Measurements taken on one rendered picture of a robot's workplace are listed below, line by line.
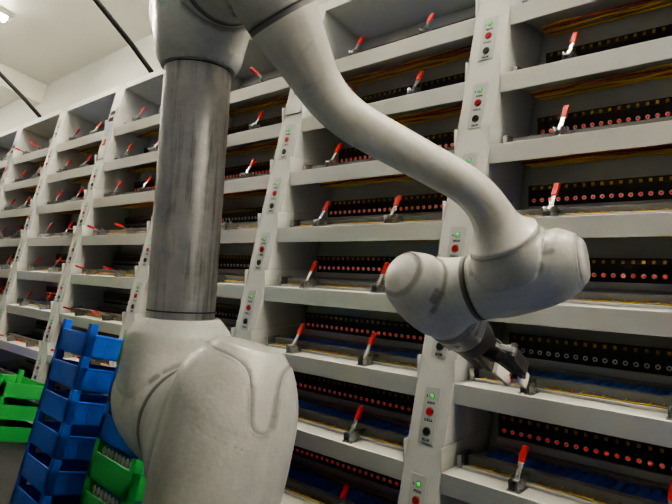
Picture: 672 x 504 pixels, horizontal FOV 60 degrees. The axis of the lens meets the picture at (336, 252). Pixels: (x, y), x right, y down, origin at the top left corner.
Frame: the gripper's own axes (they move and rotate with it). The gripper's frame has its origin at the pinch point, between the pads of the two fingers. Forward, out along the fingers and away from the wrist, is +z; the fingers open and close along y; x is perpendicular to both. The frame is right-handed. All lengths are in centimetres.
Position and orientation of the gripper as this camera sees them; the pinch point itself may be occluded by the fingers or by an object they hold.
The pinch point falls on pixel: (511, 373)
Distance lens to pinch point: 120.5
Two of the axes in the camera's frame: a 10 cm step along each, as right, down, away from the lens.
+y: 7.3, 0.0, -6.8
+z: 5.9, 5.0, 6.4
